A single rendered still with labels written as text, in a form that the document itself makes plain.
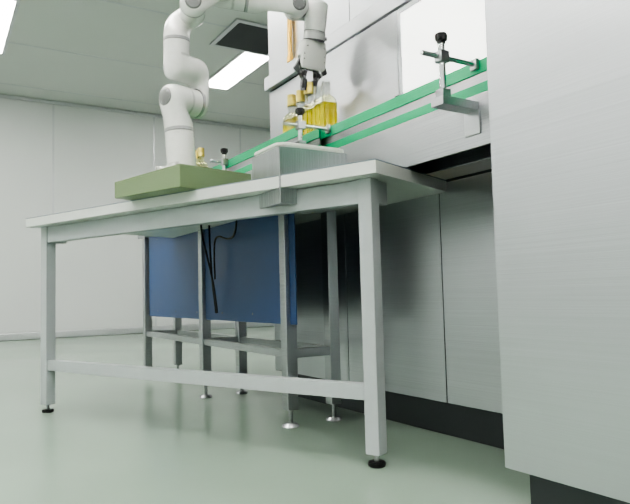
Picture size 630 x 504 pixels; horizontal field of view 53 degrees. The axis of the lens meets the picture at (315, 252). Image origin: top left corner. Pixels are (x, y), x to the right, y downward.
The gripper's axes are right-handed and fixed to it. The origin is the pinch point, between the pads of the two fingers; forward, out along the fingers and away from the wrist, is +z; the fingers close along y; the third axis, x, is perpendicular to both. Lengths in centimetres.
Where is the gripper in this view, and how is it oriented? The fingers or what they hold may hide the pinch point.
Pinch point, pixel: (308, 85)
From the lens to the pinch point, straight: 229.4
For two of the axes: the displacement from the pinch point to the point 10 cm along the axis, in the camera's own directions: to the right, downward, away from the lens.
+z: -1.1, 9.8, 1.5
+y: -8.5, -0.2, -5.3
